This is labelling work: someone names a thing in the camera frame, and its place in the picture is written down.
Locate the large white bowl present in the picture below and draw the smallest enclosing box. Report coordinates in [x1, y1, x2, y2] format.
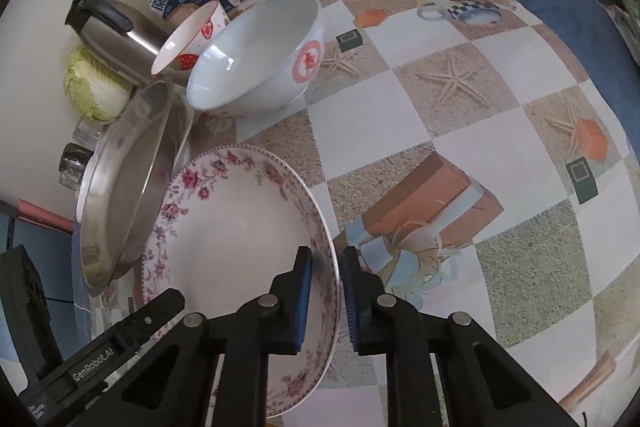
[186, 0, 327, 118]

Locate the clear drinking glass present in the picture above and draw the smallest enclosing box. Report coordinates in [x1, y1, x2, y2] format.
[72, 119, 108, 148]

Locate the glass teapot with dark handle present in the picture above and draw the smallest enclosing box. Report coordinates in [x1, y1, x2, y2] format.
[59, 143, 95, 190]

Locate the napa cabbage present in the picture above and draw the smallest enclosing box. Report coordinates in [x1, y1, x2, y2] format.
[63, 44, 133, 122]

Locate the checkered printed tablecloth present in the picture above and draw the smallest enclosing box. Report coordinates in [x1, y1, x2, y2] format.
[0, 0, 640, 427]

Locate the reddish wooden frame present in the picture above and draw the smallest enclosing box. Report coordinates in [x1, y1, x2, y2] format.
[0, 198, 76, 234]

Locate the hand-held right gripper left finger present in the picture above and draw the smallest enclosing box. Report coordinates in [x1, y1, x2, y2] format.
[95, 246, 313, 427]

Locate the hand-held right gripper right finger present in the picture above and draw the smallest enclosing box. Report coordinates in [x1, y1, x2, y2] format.
[340, 246, 581, 427]

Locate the stainless steel thermos jug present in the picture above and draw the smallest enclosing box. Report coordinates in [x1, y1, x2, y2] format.
[64, 0, 173, 88]

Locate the small strawberry print bowl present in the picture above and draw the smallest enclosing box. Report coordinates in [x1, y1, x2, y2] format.
[151, 0, 231, 84]

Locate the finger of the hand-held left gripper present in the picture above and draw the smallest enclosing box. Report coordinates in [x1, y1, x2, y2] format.
[20, 288, 186, 427]

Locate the floral rimmed white plate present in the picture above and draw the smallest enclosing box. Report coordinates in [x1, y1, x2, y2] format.
[141, 146, 342, 419]

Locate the metal basin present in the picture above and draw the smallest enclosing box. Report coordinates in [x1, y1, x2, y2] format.
[75, 79, 195, 298]

